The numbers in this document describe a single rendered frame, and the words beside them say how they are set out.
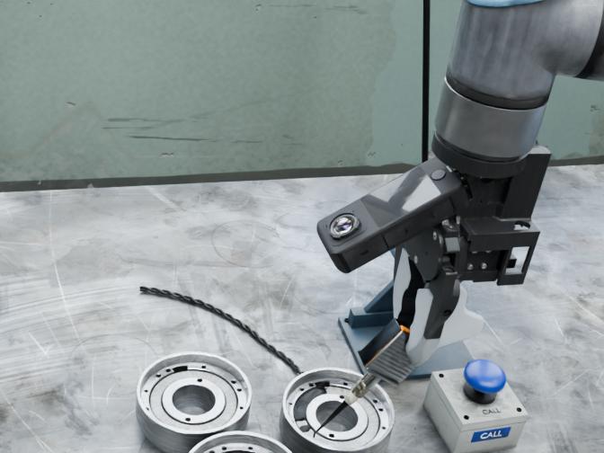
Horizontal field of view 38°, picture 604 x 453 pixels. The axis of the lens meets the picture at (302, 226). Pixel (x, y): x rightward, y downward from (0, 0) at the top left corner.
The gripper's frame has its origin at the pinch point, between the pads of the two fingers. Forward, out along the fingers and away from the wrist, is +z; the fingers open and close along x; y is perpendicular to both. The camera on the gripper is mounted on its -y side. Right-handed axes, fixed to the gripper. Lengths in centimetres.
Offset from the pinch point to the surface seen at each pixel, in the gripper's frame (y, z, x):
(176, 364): -17.7, 10.1, 10.4
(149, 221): -16.7, 12.9, 39.2
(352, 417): -2.1, 11.2, 2.4
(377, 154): 69, 77, 165
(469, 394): 8.7, 8.2, 1.0
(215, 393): -14.7, 10.1, 6.1
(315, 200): 5.7, 13.0, 42.6
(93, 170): -15, 79, 162
